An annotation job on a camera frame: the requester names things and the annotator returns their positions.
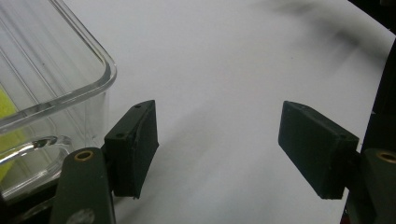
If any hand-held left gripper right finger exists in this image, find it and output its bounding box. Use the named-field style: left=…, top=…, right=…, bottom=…
left=277, top=100, right=361, bottom=201

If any white board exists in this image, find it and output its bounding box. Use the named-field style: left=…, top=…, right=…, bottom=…
left=59, top=0, right=396, bottom=224

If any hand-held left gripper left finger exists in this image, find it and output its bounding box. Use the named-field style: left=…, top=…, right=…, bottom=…
left=104, top=99, right=160, bottom=200

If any yellow tennis ball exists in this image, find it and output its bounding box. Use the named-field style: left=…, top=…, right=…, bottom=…
left=0, top=88, right=27, bottom=184

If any clear plastic container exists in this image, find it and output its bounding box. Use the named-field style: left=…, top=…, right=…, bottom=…
left=0, top=0, right=119, bottom=202

